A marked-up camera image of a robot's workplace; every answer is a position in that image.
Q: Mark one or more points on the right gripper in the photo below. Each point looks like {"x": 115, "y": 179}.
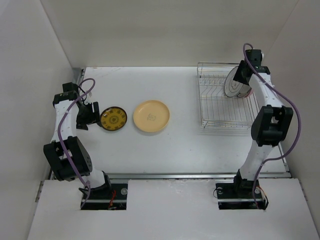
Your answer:
{"x": 238, "y": 76}

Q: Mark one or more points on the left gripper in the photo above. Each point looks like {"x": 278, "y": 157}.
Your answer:
{"x": 93, "y": 117}

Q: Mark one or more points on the white patterned plate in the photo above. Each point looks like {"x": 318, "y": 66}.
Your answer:
{"x": 231, "y": 87}

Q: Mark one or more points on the small brown plate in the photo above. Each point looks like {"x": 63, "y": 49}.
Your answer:
{"x": 113, "y": 118}

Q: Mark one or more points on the yellow wooden plate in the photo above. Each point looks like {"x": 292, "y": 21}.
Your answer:
{"x": 151, "y": 116}

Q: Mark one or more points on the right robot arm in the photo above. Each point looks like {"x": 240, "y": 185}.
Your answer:
{"x": 270, "y": 126}

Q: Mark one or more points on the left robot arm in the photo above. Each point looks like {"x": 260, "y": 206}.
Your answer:
{"x": 95, "y": 178}

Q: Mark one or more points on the pink rimmed plate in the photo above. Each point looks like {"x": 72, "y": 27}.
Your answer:
{"x": 244, "y": 92}

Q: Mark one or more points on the wire dish rack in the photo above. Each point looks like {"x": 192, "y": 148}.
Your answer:
{"x": 216, "y": 109}

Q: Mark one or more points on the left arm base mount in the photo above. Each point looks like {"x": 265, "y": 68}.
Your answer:
{"x": 107, "y": 198}

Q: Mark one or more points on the front aluminium rail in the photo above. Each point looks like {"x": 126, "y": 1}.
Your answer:
{"x": 170, "y": 176}

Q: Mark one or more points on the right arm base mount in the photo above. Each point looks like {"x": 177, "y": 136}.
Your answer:
{"x": 230, "y": 199}

